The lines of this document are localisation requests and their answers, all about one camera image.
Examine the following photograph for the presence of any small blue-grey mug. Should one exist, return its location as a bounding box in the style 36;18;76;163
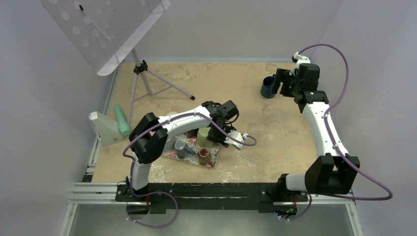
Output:
174;141;196;159

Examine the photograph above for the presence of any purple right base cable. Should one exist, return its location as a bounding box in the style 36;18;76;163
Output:
276;193;313;222

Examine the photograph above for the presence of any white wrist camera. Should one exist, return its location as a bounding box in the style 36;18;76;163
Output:
225;130;248;150
289;52;311;76

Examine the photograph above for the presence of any floral serving tray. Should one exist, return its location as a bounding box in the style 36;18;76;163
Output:
162;127;220;169

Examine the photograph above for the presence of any cream white mug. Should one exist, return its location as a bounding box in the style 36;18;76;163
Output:
166;112;178;117

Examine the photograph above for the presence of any dark blue mug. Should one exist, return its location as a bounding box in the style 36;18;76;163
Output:
260;76;275;99

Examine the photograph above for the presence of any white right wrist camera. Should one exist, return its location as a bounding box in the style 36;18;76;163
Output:
289;52;311;76

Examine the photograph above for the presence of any white music stand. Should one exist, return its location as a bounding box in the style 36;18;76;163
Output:
41;0;195;121

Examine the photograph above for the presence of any white angular block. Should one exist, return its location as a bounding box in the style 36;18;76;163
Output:
89;111;124;147

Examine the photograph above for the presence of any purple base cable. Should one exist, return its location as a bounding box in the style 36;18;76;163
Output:
125;189;180;229
276;193;313;222

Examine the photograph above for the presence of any light green mug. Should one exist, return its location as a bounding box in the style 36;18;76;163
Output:
197;127;213;148

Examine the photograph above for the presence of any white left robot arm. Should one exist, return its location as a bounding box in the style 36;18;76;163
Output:
127;100;244;201

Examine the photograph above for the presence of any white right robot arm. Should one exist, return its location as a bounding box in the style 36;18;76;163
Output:
272;63;360;200

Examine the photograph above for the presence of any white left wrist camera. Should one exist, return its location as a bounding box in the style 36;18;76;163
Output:
225;130;248;150

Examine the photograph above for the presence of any teal handle tool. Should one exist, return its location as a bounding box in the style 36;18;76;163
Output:
114;104;131;136

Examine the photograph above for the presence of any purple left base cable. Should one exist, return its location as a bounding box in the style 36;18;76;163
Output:
125;189;180;229

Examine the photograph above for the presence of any small brown mug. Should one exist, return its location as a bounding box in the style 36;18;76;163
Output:
197;147;215;167

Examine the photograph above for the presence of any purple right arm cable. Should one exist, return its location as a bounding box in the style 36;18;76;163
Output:
298;44;393;201

